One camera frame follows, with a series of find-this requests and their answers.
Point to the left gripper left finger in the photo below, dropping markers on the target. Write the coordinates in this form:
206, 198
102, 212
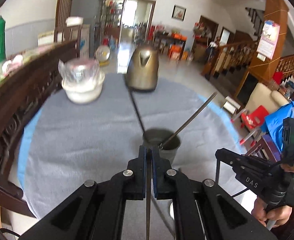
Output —
130, 183

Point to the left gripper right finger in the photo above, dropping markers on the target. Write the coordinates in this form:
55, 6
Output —
173, 184

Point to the dark chopstick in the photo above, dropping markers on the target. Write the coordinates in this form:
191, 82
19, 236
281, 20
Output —
148, 195
188, 121
137, 112

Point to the dark metal utensil holder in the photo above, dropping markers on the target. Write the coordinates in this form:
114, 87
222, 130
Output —
158, 137

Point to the person right hand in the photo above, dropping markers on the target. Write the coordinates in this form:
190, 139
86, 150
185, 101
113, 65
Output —
280, 215

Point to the dark wooden chair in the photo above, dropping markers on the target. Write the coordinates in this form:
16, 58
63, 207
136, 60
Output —
265, 149

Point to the red child chair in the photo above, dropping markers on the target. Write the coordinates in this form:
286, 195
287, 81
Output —
252, 121

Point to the grey tablecloth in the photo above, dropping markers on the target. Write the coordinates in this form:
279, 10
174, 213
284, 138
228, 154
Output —
73, 143

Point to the cream sofa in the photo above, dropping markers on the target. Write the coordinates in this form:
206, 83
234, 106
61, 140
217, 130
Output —
271, 100

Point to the white step stool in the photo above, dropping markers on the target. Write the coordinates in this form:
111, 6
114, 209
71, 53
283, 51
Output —
231, 105

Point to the white bowl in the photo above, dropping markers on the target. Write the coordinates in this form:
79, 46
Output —
86, 93

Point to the bronze electric kettle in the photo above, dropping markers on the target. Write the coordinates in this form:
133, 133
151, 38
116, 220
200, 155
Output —
142, 71

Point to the white round fan heater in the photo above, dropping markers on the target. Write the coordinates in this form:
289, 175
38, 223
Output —
102, 54

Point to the wooden stair railing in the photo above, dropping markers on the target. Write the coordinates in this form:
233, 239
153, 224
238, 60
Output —
228, 58

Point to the dark wooden side table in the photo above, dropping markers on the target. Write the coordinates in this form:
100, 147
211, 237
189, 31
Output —
175, 43

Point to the dark carved wooden sideboard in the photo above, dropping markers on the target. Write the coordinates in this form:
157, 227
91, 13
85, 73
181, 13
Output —
22, 93

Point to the white chest freezer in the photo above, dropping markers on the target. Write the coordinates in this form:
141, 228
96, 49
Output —
84, 48

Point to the wooden chair behind sideboard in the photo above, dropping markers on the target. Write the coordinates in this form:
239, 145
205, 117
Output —
68, 33

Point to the framed flower picture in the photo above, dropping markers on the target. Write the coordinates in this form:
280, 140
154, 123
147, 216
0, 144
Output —
178, 13

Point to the grey refrigerator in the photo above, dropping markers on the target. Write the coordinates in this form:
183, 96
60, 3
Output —
91, 11

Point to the wall calendar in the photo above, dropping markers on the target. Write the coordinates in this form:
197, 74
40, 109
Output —
268, 40

